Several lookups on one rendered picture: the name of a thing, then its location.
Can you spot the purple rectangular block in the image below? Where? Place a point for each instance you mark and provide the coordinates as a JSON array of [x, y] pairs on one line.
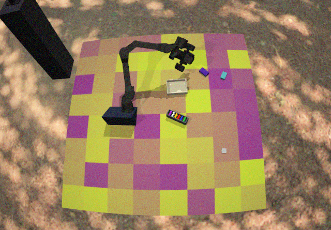
[[204, 72]]

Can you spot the teal rectangular block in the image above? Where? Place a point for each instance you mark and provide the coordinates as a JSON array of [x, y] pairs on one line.
[[224, 74]]

